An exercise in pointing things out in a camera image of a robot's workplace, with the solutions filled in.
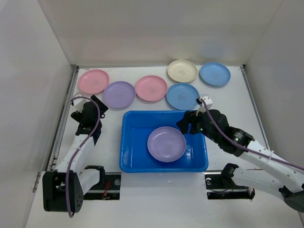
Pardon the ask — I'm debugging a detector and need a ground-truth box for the pink plate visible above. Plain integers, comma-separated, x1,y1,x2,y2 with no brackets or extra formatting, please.
135,75,168,102
78,69,110,95

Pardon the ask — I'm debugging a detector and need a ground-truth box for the purple plate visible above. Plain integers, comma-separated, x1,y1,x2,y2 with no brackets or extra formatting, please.
147,126,186,162
102,81,136,109

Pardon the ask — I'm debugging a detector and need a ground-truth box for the blue plate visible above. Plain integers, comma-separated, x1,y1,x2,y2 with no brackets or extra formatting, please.
199,62,231,87
166,83,200,111

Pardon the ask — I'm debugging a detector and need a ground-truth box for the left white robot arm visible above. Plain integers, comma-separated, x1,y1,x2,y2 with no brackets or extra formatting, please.
42,94,108,218

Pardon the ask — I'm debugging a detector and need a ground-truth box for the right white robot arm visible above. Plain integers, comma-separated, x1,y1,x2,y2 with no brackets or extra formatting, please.
176,110,304,212

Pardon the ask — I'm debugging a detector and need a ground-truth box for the blue plastic bin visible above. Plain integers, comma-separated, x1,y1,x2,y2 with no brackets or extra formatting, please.
119,111,209,173

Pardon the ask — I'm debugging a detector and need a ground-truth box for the cream plate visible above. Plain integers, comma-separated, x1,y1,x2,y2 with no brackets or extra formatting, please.
167,60,198,83

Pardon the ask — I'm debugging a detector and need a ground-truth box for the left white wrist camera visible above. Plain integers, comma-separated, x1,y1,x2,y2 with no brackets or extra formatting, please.
70,96,88,112

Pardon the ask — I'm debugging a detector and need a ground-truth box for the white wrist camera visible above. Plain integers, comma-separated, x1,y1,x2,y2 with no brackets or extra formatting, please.
196,95,213,109
70,96,88,112

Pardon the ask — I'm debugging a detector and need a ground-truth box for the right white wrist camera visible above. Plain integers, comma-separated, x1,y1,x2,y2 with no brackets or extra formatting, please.
196,95,213,109

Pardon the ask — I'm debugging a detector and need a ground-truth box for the left aluminium rail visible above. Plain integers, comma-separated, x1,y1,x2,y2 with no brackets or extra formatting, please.
44,65,79,171

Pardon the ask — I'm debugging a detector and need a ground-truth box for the aluminium rail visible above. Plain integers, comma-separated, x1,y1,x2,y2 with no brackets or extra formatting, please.
44,65,79,171
240,65,270,149

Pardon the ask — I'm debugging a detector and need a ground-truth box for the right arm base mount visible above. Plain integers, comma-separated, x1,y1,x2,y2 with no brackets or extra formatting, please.
204,171,256,200

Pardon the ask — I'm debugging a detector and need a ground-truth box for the right aluminium rail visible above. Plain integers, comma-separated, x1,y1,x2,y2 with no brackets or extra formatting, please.
240,65,270,149

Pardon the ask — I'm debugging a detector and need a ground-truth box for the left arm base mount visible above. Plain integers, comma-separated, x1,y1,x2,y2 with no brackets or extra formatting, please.
84,172,121,200

